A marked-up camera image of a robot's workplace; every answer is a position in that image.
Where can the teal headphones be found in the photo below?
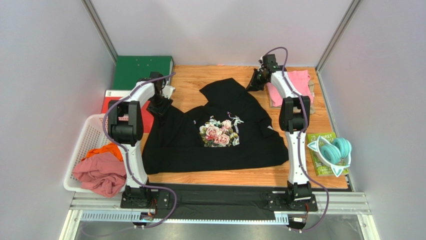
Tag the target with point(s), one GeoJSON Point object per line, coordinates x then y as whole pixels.
{"type": "Point", "coordinates": [332, 150]}

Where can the red ring binder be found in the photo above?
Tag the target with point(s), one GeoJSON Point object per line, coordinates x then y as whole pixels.
{"type": "Point", "coordinates": [147, 117]}

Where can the white plastic laundry basket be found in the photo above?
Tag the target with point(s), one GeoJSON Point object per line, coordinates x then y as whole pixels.
{"type": "Point", "coordinates": [92, 136]}

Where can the orange t shirt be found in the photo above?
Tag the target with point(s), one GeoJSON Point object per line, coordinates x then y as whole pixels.
{"type": "Point", "coordinates": [108, 148]}

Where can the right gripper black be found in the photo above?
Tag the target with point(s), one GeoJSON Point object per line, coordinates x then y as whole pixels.
{"type": "Point", "coordinates": [256, 81]}

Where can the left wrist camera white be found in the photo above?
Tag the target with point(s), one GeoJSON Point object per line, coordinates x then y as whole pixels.
{"type": "Point", "coordinates": [168, 91]}

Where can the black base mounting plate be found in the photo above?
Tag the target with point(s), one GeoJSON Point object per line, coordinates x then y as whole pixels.
{"type": "Point", "coordinates": [218, 202]}

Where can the folded pink t shirt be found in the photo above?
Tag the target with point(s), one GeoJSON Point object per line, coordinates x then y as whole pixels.
{"type": "Point", "coordinates": [299, 75]}

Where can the green book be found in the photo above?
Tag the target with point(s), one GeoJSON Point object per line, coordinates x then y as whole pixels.
{"type": "Point", "coordinates": [319, 166]}

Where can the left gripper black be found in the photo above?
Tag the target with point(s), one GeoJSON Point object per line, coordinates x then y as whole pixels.
{"type": "Point", "coordinates": [162, 110]}

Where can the aluminium frame rail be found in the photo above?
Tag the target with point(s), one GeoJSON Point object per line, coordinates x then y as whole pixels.
{"type": "Point", "coordinates": [109, 210]}

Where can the folded beige t shirt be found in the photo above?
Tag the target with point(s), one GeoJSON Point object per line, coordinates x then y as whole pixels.
{"type": "Point", "coordinates": [305, 88]}

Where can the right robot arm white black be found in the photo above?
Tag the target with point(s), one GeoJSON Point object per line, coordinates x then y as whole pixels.
{"type": "Point", "coordinates": [294, 118]}

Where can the dusty pink t shirt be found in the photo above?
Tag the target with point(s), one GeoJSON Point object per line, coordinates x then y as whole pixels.
{"type": "Point", "coordinates": [102, 174]}

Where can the black floral t shirt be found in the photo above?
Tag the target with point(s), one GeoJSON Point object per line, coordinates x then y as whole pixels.
{"type": "Point", "coordinates": [232, 131]}

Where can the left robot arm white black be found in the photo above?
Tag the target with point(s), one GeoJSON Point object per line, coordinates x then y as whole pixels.
{"type": "Point", "coordinates": [125, 129]}

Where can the green ring binder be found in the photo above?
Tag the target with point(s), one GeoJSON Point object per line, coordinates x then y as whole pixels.
{"type": "Point", "coordinates": [129, 69]}

